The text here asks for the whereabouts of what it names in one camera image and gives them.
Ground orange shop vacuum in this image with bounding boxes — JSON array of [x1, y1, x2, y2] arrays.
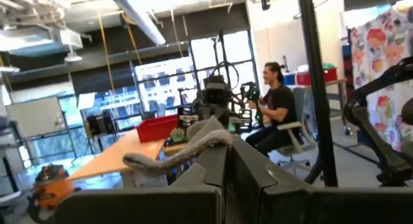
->
[[27, 163, 81, 223]]

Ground black background robot station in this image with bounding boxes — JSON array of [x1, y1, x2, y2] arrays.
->
[[177, 74, 262, 134]]

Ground floral curtain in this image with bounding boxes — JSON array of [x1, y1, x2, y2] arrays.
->
[[350, 4, 413, 153]]

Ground white ceiling pipe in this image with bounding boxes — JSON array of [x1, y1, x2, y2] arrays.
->
[[105, 0, 167, 46]]

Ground yellow hanging rope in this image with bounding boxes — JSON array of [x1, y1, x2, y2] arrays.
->
[[96, 10, 116, 93], [122, 14, 143, 66]]

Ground green gear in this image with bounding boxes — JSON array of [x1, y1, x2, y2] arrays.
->
[[170, 127, 185, 143]]

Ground grey-brown terry towel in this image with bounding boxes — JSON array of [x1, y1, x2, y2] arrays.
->
[[122, 129, 234, 173]]

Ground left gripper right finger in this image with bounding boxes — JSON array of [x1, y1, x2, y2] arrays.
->
[[225, 136, 413, 224]]

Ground red storage bin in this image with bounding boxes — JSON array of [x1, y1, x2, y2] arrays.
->
[[296, 67, 338, 87]]

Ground whiteboard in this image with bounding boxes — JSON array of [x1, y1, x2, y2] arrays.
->
[[5, 96, 67, 138]]

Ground person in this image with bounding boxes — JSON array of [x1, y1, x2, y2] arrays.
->
[[245, 61, 299, 157]]

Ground orange wooden table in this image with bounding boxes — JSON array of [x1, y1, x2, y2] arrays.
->
[[69, 128, 188, 181]]

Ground grey office chair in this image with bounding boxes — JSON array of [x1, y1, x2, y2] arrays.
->
[[274, 87, 323, 176]]

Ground red plastic bin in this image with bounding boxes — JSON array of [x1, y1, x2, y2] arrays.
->
[[136, 114, 179, 143]]

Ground black frame post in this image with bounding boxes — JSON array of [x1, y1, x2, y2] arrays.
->
[[296, 0, 339, 188]]

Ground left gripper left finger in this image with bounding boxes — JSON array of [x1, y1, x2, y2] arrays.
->
[[54, 116, 227, 224]]

